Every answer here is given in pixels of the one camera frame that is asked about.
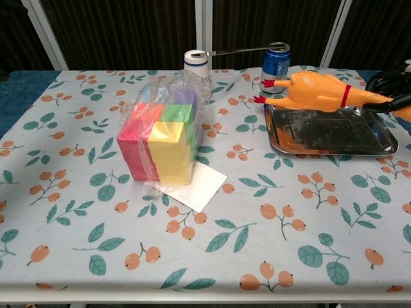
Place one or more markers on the clear plastic bag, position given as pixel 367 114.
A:
pixel 167 90

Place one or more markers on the orange rubber chicken toy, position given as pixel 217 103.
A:
pixel 311 91

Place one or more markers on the white paper card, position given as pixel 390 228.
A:
pixel 205 186

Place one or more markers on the colourful foam block cube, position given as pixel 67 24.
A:
pixel 171 150

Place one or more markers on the white partition frame post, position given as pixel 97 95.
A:
pixel 337 29
pixel 204 25
pixel 45 35

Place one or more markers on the rectangular stainless steel tray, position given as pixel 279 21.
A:
pixel 330 134

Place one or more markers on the white cylindrical container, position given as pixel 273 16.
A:
pixel 196 62

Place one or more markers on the floral printed tablecloth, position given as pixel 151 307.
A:
pixel 96 208

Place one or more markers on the blue silver drink can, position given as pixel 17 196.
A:
pixel 276 64

